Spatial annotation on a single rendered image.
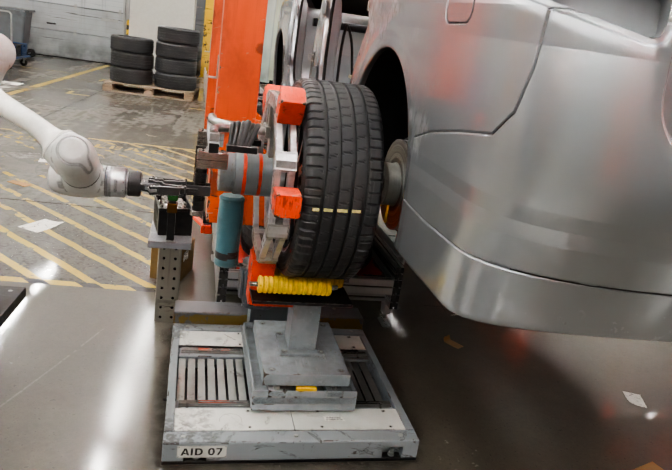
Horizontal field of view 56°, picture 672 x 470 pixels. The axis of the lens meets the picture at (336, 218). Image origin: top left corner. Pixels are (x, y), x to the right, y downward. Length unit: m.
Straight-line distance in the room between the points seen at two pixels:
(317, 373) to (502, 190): 1.10
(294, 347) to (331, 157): 0.79
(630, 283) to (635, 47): 0.47
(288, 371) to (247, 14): 1.32
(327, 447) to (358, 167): 0.92
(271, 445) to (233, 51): 1.43
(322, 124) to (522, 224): 0.74
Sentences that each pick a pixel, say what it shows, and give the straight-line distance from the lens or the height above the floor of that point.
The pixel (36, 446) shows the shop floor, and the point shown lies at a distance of 2.24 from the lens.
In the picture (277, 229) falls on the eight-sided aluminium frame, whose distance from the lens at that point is 1.87.
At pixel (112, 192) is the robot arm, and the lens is 1.90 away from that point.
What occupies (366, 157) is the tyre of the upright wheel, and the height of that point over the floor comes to 1.00.
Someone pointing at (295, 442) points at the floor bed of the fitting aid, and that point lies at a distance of 2.12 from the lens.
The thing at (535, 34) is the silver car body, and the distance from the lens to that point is 1.31.
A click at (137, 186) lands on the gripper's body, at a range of 1.89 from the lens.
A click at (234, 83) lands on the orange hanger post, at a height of 1.09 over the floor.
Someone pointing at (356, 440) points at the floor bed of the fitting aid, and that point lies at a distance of 2.17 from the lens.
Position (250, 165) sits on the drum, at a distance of 2.03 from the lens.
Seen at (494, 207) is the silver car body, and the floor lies 1.03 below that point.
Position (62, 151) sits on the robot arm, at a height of 0.95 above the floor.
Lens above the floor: 1.32
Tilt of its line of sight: 16 degrees down
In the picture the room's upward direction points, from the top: 8 degrees clockwise
